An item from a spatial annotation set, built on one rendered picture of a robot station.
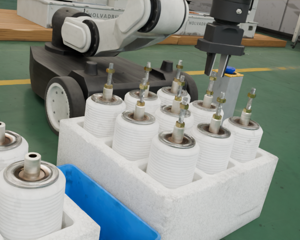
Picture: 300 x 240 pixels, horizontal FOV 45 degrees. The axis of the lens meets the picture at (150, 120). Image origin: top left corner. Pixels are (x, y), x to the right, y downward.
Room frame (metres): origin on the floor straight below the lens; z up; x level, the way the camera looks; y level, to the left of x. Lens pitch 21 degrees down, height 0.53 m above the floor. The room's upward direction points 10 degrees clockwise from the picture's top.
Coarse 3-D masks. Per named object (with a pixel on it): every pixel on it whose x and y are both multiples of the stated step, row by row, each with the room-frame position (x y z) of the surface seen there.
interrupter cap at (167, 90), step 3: (165, 87) 1.01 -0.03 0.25; (168, 87) 1.02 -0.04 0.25; (162, 90) 0.97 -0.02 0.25; (165, 90) 0.98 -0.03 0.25; (168, 90) 0.99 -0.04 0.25; (183, 90) 1.01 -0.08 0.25; (168, 93) 0.96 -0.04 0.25; (171, 93) 0.96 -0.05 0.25; (174, 93) 0.96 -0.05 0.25; (183, 93) 0.98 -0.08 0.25; (186, 93) 0.98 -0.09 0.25; (183, 96) 0.96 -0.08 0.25
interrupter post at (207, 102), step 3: (204, 96) 0.91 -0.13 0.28; (207, 96) 0.90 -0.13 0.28; (210, 96) 0.91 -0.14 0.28; (204, 99) 0.90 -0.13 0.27; (207, 99) 0.90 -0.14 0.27; (210, 99) 0.90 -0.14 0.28; (204, 102) 0.90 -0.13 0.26; (207, 102) 0.90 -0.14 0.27; (210, 102) 0.90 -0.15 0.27; (204, 105) 0.90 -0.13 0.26; (207, 105) 0.90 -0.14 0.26; (210, 105) 0.90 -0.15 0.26
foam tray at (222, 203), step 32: (64, 128) 0.80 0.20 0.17; (64, 160) 0.79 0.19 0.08; (96, 160) 0.70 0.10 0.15; (128, 160) 0.67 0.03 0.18; (256, 160) 0.78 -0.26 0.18; (128, 192) 0.62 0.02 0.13; (160, 192) 0.57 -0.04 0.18; (192, 192) 0.59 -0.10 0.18; (224, 192) 0.67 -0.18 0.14; (256, 192) 0.78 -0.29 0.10; (160, 224) 0.55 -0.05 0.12; (192, 224) 0.61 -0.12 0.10; (224, 224) 0.70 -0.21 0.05
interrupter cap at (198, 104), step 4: (196, 100) 0.93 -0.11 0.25; (200, 100) 0.94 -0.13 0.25; (192, 104) 0.90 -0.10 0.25; (196, 104) 0.90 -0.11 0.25; (200, 104) 0.92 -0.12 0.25; (212, 104) 0.92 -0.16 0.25; (216, 104) 0.93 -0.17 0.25; (200, 108) 0.87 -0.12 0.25; (204, 108) 0.88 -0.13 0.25; (208, 108) 0.90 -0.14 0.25; (212, 108) 0.90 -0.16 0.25; (216, 108) 0.90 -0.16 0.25
